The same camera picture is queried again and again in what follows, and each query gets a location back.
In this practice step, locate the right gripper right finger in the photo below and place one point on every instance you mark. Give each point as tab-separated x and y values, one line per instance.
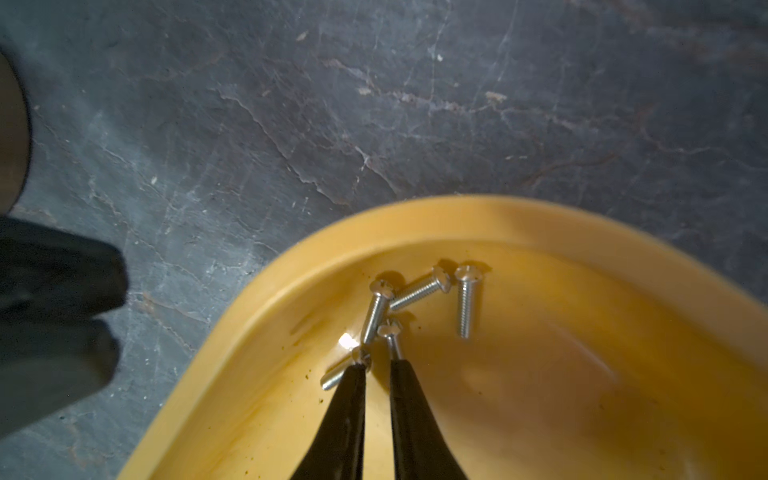
420	450

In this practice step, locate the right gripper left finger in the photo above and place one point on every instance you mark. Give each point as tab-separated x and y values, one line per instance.
337	451

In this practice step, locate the silver screw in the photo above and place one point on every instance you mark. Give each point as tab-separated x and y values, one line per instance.
438	280
382	294
468	277
390	331
357	356

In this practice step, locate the yellow plastic storage box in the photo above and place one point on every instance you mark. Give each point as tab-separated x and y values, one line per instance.
598	352

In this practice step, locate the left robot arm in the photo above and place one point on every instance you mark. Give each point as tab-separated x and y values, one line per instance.
55	350

